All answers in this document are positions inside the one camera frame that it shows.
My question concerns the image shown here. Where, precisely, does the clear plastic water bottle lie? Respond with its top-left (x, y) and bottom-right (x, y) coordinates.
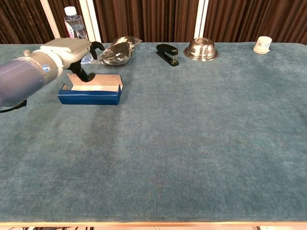
top-left (64, 6), bottom-right (94, 65)

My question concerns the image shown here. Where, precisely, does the dark brown pleated curtain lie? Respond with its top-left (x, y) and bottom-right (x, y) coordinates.
top-left (0, 0), bottom-right (307, 46)

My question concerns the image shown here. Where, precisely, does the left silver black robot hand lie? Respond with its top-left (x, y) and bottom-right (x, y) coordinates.
top-left (39, 37), bottom-right (106, 83)

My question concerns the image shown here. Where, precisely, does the upturned stainless steel bowl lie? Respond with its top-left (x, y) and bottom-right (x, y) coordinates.
top-left (183, 37), bottom-right (219, 62)

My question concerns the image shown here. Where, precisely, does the blue printed glasses case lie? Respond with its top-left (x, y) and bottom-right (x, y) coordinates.
top-left (57, 73), bottom-right (124, 105)

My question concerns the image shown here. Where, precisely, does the plastic bag with black contents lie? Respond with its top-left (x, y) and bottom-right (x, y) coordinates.
top-left (92, 35), bottom-right (142, 67)

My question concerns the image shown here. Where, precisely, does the black stapler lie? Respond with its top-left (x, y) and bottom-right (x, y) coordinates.
top-left (156, 44), bottom-right (180, 67)

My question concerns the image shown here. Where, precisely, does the white metal frame post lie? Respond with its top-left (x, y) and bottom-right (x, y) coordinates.
top-left (79, 0), bottom-right (102, 44)
top-left (40, 0), bottom-right (64, 45)
top-left (193, 0), bottom-right (209, 39)

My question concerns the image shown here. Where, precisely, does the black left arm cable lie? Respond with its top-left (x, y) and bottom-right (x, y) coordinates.
top-left (0, 99), bottom-right (27, 114)

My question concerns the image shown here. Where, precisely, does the teal blue table cloth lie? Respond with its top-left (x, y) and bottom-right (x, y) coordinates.
top-left (0, 42), bottom-right (307, 223)

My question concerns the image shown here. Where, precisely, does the small white jar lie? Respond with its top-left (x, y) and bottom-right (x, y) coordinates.
top-left (253, 36), bottom-right (273, 55)

